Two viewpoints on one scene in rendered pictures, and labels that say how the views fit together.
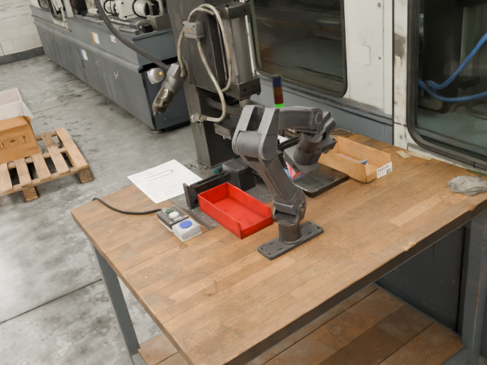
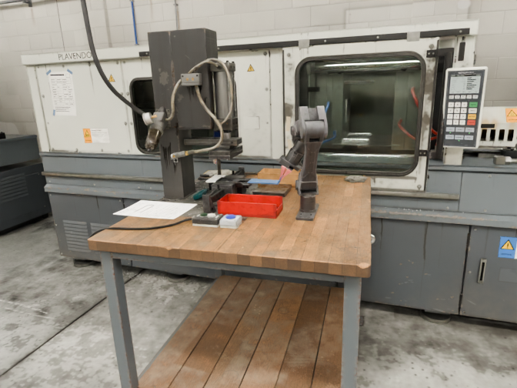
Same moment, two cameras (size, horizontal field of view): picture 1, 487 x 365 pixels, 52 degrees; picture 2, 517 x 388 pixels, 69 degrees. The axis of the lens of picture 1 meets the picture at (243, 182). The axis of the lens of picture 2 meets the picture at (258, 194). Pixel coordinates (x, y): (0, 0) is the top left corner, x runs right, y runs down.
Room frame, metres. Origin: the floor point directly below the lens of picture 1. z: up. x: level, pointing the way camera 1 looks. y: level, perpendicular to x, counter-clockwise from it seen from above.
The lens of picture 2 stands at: (0.25, 1.06, 1.41)
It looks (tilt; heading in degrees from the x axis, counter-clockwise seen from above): 16 degrees down; 317
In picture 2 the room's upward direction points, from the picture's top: 2 degrees counter-clockwise
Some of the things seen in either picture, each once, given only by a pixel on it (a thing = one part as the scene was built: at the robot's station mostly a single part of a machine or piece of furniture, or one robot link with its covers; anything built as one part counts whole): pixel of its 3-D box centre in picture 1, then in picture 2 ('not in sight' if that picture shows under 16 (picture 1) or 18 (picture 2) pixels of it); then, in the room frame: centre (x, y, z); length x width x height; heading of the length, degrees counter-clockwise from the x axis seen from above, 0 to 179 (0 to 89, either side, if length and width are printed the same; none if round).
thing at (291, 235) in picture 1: (289, 229); (308, 203); (1.19, -0.11, 0.94); 0.20 x 0.07 x 0.08; 120
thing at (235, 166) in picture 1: (253, 158); (228, 181); (1.62, -0.05, 0.98); 0.20 x 0.10 x 0.01; 120
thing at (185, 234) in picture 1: (187, 232); (231, 224); (1.32, 0.20, 0.90); 0.07 x 0.07 x 0.06; 30
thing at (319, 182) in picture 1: (314, 179); (272, 189); (1.52, -0.25, 0.91); 0.17 x 0.16 x 0.02; 120
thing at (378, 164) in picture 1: (352, 159); (283, 178); (1.59, -0.40, 0.93); 0.25 x 0.13 x 0.08; 30
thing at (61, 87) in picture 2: not in sight; (61, 92); (3.29, 0.11, 1.41); 0.25 x 0.01 x 0.33; 27
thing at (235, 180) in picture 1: (254, 169); (229, 189); (1.62, -0.05, 0.94); 0.20 x 0.10 x 0.07; 120
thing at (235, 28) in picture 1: (235, 51); (224, 96); (1.61, -0.04, 1.37); 0.11 x 0.09 x 0.30; 120
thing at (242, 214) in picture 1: (233, 208); (250, 205); (1.37, 0.04, 0.93); 0.25 x 0.12 x 0.06; 30
